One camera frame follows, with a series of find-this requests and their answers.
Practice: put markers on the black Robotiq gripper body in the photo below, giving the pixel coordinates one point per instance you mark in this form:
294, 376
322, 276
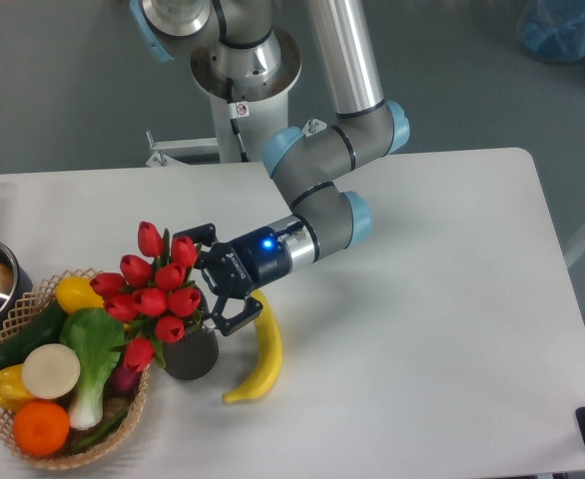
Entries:
235, 268

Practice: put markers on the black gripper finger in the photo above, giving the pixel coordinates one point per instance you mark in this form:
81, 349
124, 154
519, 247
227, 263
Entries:
205, 234
215, 320

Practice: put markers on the red tulip bouquet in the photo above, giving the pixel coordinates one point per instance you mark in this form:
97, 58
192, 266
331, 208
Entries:
153, 295

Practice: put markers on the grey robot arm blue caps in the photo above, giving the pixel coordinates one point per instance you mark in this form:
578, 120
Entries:
304, 163

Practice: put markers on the dark grey ribbed vase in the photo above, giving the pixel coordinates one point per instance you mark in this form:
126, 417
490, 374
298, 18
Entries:
196, 352

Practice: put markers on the yellow banana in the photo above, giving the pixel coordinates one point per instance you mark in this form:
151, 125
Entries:
267, 370

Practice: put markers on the purple sweet potato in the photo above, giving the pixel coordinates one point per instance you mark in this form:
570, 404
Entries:
124, 380

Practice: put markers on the green bok choy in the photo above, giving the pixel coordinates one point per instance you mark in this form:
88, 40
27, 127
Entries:
92, 333

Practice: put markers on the yellow squash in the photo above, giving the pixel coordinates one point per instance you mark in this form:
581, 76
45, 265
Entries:
80, 301

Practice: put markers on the green cucumber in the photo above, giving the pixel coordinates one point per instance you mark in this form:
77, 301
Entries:
44, 329

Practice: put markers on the dark green chili pepper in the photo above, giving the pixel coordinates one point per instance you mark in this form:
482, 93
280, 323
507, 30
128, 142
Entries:
99, 435

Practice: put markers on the woven wicker basket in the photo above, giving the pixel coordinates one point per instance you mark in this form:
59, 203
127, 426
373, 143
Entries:
25, 310

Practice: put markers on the orange fruit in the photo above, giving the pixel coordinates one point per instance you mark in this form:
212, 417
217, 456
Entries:
40, 428

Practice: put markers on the yellow bell pepper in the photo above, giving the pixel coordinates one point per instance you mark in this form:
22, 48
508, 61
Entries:
13, 392

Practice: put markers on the blue plastic bag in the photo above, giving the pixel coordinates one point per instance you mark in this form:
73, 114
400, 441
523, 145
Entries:
553, 31

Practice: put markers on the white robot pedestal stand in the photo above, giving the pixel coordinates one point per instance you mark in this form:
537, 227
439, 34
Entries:
248, 90

